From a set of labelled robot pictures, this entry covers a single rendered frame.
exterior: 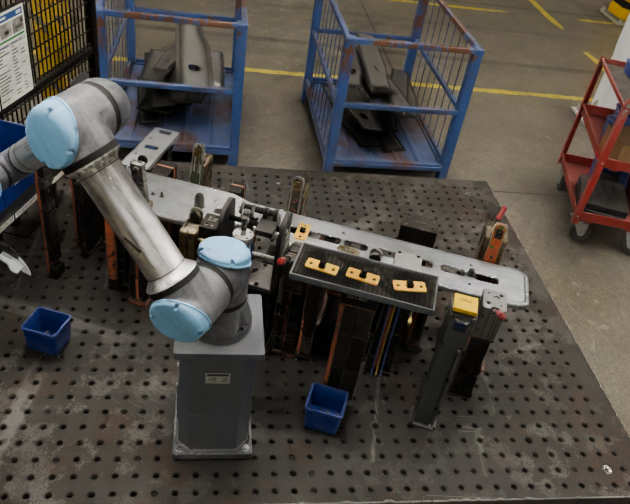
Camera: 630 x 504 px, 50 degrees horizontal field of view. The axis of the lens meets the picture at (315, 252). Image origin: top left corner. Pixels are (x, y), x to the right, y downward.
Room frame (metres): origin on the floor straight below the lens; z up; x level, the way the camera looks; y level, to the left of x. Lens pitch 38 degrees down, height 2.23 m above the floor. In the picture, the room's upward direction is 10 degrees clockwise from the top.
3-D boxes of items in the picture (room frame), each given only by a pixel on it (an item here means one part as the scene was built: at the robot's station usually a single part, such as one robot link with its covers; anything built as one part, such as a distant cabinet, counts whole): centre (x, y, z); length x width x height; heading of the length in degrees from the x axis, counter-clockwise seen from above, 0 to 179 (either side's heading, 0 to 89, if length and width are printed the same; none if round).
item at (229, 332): (1.14, 0.19, 1.15); 0.15 x 0.15 x 0.10
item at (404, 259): (1.48, -0.26, 0.90); 0.13 x 0.10 x 0.41; 173
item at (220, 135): (4.02, 1.06, 0.47); 1.20 x 0.80 x 0.95; 11
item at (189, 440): (1.14, 0.19, 0.90); 0.21 x 0.21 x 0.40; 12
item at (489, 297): (1.45, -0.52, 0.88); 0.11 x 0.10 x 0.36; 173
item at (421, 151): (4.24, -0.22, 0.47); 1.20 x 0.80 x 0.95; 13
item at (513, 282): (1.69, 0.03, 1.00); 1.38 x 0.22 x 0.02; 83
